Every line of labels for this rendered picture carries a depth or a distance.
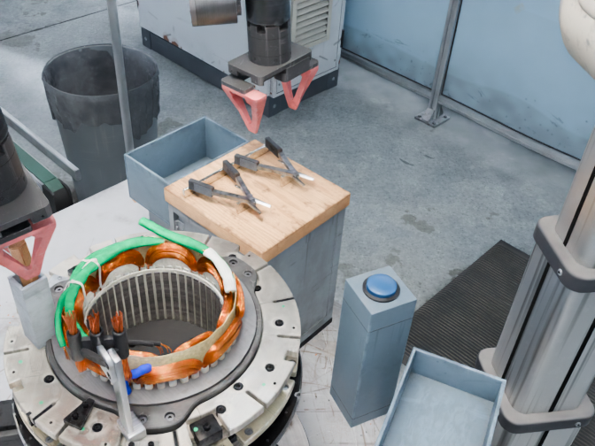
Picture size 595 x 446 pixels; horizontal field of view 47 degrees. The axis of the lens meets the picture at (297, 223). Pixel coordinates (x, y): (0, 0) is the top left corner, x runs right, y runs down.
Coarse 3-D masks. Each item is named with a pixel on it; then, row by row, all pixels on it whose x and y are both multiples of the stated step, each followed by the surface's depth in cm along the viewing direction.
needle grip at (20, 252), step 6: (24, 240) 65; (12, 246) 64; (18, 246) 64; (24, 246) 65; (12, 252) 65; (18, 252) 65; (24, 252) 65; (18, 258) 65; (24, 258) 66; (30, 258) 66; (24, 264) 66; (36, 276) 68; (24, 282) 68; (30, 282) 68
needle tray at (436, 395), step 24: (408, 360) 78; (432, 360) 79; (408, 384) 80; (432, 384) 80; (456, 384) 79; (480, 384) 78; (504, 384) 76; (408, 408) 77; (432, 408) 78; (456, 408) 78; (480, 408) 78; (384, 432) 72; (408, 432) 75; (432, 432) 75; (456, 432) 75; (480, 432) 76
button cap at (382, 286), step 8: (368, 280) 90; (376, 280) 90; (384, 280) 90; (392, 280) 90; (368, 288) 89; (376, 288) 89; (384, 288) 89; (392, 288) 89; (376, 296) 89; (384, 296) 89
